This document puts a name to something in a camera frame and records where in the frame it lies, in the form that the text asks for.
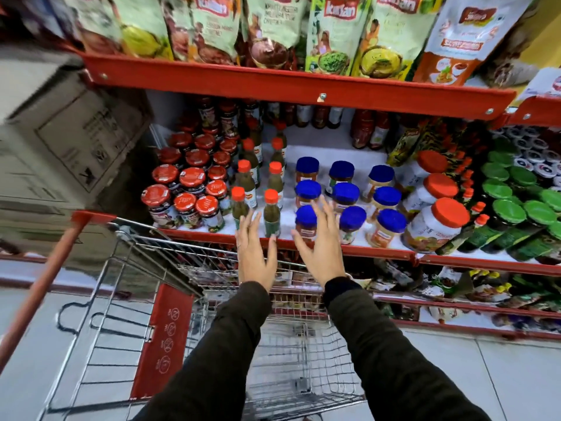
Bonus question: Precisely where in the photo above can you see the person's left hand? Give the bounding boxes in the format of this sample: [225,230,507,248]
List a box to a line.
[236,210,278,292]

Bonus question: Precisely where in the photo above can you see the person's right hand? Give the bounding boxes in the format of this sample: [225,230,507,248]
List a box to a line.
[291,196,347,288]

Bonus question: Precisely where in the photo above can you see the person's left forearm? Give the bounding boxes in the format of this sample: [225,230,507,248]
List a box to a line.
[131,281,273,421]

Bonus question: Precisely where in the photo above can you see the person's right forearm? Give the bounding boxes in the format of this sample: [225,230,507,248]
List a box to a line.
[323,276,492,421]

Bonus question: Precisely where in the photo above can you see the group of blue-lid jars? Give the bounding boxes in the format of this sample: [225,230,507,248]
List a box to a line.
[294,156,408,249]

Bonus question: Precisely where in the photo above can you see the red metal shelf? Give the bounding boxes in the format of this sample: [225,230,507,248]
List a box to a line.
[78,51,518,121]
[490,95,561,130]
[272,291,561,342]
[153,225,561,277]

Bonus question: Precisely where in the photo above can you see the group of orange-cap green bottles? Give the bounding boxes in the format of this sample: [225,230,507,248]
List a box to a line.
[231,122,288,238]

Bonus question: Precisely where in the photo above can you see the group of red-lid jars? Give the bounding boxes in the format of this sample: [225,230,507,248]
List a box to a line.
[141,130,239,234]

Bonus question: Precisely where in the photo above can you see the large orange-lid jar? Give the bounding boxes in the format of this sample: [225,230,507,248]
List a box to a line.
[402,197,471,254]
[401,173,459,216]
[396,150,448,189]

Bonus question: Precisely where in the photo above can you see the row of dark sauce bottles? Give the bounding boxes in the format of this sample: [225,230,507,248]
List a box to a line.
[193,97,392,151]

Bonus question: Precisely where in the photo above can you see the dark patterned sauce pouches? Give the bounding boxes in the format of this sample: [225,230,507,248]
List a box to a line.
[386,118,444,168]

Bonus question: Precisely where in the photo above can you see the red cart seat flap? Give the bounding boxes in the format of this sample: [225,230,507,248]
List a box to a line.
[130,283,195,400]

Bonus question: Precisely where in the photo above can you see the pile of assorted packets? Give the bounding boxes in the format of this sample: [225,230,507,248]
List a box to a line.
[351,258,561,334]

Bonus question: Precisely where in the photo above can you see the row of small orange-cap bottles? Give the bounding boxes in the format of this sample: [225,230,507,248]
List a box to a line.
[436,138,490,256]

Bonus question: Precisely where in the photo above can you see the group of green-lid jars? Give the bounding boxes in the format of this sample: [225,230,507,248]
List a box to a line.
[458,139,561,265]

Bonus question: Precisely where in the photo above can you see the row of green chutney pouches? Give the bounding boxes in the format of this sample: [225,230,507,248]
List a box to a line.
[59,0,443,81]

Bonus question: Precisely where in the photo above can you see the stack of cardboard boxes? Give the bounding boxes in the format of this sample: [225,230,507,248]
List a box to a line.
[0,43,153,263]

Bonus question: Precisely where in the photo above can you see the group of white-top cans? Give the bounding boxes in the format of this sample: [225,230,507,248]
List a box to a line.
[491,125,561,190]

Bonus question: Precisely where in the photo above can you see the white orange sauce pouch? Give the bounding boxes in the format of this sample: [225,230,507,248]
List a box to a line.
[412,0,536,87]

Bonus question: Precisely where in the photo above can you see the brown pouch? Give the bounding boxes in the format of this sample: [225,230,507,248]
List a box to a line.
[481,0,561,89]

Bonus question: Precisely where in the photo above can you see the white packet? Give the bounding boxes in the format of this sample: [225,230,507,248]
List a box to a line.
[516,67,561,102]

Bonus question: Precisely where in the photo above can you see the metal wire shopping cart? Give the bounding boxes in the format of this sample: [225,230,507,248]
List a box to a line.
[0,210,367,421]

